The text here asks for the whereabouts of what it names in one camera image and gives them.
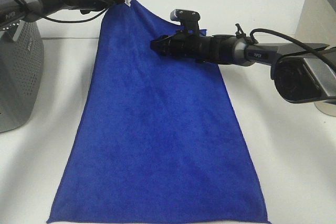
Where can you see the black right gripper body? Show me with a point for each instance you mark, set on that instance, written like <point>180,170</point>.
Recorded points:
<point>197,47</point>

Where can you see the grey perforated plastic basket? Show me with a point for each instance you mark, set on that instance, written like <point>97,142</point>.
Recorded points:
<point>22,62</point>

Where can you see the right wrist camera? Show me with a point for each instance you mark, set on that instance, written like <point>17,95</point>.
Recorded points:
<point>188,19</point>

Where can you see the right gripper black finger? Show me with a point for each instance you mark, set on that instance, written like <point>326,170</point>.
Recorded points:
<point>161,45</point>

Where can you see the blue microfibre towel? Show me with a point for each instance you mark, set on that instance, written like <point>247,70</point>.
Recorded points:
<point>158,140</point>

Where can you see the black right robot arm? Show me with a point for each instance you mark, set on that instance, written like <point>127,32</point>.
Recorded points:
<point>299,75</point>

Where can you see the beige plastic bin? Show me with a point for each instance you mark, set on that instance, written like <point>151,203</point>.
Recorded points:
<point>317,24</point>

